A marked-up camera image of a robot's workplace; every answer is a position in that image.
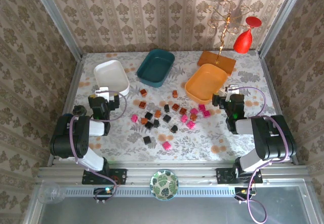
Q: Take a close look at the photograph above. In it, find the aluminium side rail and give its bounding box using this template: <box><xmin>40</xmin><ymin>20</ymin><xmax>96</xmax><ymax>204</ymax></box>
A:
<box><xmin>46</xmin><ymin>55</ymin><xmax>86</xmax><ymax>168</ymax></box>
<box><xmin>258</xmin><ymin>53</ymin><xmax>299</xmax><ymax>165</ymax></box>

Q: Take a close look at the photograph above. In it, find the grey slotted cable duct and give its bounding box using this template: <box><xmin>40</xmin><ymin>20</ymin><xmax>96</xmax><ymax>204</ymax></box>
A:
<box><xmin>62</xmin><ymin>186</ymin><xmax>237</xmax><ymax>197</ymax></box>

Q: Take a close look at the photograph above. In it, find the aluminium frame post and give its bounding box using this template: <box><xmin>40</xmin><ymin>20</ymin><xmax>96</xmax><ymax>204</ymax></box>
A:
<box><xmin>258</xmin><ymin>0</ymin><xmax>311</xmax><ymax>57</ymax></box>
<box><xmin>28</xmin><ymin>0</ymin><xmax>83</xmax><ymax>59</ymax></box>

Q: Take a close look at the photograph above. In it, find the floral tablecloth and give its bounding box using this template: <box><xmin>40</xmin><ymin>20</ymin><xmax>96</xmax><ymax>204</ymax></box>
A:
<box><xmin>59</xmin><ymin>51</ymin><xmax>292</xmax><ymax>163</ymax></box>

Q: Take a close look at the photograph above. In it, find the leaf patterned bowl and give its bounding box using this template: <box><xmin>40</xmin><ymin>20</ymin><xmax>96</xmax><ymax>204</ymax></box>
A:
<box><xmin>150</xmin><ymin>169</ymin><xmax>179</xmax><ymax>201</ymax></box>

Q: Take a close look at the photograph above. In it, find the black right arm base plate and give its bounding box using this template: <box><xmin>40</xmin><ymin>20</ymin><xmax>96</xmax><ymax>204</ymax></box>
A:
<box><xmin>216</xmin><ymin>167</ymin><xmax>263</xmax><ymax>184</ymax></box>

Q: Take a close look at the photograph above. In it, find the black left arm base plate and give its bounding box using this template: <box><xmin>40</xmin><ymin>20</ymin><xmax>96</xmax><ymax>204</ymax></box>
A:
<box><xmin>82</xmin><ymin>168</ymin><xmax>127</xmax><ymax>185</ymax></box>

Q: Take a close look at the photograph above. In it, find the white plastic container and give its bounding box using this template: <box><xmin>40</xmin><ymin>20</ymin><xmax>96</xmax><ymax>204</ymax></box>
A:
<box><xmin>93</xmin><ymin>59</ymin><xmax>131</xmax><ymax>97</ymax></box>

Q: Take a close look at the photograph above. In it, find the aluminium cross rail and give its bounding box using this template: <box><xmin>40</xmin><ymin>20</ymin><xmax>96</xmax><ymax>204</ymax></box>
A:
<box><xmin>37</xmin><ymin>162</ymin><xmax>313</xmax><ymax>186</ymax></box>

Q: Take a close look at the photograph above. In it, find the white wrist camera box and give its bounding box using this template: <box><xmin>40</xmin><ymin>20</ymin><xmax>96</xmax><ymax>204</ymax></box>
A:
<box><xmin>95</xmin><ymin>87</ymin><xmax>111</xmax><ymax>101</ymax></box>
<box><xmin>225</xmin><ymin>84</ymin><xmax>240</xmax><ymax>95</ymax></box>

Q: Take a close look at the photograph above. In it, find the clear drinking glass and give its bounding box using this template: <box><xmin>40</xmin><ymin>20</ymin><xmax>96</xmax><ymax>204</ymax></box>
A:
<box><xmin>37</xmin><ymin>181</ymin><xmax>67</xmax><ymax>204</ymax></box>

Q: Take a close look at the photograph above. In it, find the red wine glass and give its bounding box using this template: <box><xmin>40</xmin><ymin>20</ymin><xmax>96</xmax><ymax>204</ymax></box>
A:
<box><xmin>233</xmin><ymin>16</ymin><xmax>263</xmax><ymax>55</ymax></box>

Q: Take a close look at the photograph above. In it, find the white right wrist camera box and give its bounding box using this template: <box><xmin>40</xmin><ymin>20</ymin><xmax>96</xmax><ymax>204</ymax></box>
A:
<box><xmin>225</xmin><ymin>84</ymin><xmax>240</xmax><ymax>95</ymax></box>

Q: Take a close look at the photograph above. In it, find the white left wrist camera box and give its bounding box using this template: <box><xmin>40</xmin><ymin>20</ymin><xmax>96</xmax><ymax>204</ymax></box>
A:
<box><xmin>95</xmin><ymin>87</ymin><xmax>111</xmax><ymax>101</ymax></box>

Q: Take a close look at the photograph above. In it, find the black connector board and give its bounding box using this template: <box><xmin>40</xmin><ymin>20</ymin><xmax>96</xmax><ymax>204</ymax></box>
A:
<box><xmin>234</xmin><ymin>187</ymin><xmax>254</xmax><ymax>197</ymax></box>
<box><xmin>93</xmin><ymin>187</ymin><xmax>113</xmax><ymax>197</ymax></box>

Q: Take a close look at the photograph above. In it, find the teal plastic container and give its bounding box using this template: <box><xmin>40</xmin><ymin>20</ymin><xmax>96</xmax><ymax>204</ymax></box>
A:
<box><xmin>136</xmin><ymin>49</ymin><xmax>176</xmax><ymax>88</ymax></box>

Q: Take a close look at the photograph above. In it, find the orange plastic container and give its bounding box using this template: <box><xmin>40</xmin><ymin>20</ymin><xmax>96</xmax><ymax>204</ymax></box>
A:
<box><xmin>184</xmin><ymin>63</ymin><xmax>228</xmax><ymax>102</ymax></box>

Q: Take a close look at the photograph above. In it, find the gold wire rack wooden base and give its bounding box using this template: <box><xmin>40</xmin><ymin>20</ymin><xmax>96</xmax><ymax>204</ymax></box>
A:
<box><xmin>197</xmin><ymin>0</ymin><xmax>251</xmax><ymax>77</ymax></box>

